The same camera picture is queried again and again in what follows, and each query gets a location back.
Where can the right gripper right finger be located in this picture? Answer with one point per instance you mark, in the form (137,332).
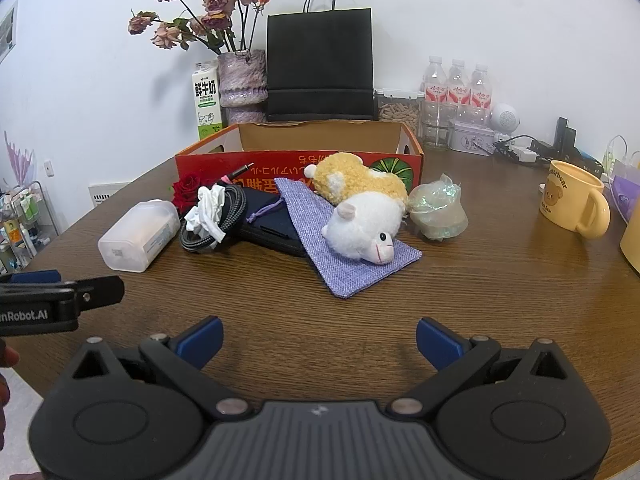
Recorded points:
(442,347)

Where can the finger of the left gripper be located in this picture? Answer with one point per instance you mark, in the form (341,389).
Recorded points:
(36,277)

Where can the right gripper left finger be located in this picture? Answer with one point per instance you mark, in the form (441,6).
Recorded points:
(194,347)

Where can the translucent plastic box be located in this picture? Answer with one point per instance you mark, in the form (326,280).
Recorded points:
(139,236)

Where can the purple fabric pouch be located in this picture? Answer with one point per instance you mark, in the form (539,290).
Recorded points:
(346,269)

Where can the white tissue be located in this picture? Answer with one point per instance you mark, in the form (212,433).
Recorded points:
(204,218)

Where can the dark navy zip case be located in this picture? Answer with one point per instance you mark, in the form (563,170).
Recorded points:
(267,224)

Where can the iridescent bundle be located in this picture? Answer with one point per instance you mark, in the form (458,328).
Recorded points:
(436,209)

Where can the red rose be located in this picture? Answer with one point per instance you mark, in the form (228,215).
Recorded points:
(186,192)

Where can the white yellow plush toy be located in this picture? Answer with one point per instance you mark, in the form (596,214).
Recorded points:
(367,201)

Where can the red cardboard box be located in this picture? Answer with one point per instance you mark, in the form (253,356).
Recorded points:
(255,155)

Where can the left hand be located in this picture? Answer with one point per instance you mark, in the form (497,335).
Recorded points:
(8,359)

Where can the yellow bear mug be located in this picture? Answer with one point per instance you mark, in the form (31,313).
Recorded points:
(573,199)

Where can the black stand device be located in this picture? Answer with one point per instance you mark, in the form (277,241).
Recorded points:
(564,148)

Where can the jar of seeds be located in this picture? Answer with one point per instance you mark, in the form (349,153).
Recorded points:
(404,106)

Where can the milk carton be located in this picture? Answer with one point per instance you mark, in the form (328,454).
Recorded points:
(206,99)

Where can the water bottle left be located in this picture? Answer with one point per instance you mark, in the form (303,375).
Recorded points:
(434,91)

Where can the water bottle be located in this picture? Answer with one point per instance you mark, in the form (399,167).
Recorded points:
(434,91)
(480,93)
(457,92)

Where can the water bottle right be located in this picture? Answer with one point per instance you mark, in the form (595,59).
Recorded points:
(480,93)

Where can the water bottle middle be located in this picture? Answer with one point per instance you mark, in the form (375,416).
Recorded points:
(457,92)

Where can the purple ceramic vase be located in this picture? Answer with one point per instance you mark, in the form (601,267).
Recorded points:
(243,88)

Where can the black paper bag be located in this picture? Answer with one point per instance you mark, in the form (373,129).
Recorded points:
(320,65)

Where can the dried pink flowers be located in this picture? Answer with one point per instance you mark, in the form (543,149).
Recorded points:
(222,26)

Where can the wire rack with items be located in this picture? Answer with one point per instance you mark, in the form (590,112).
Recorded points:
(27,224)

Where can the white charger with cables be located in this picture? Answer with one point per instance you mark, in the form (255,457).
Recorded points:
(508,148)

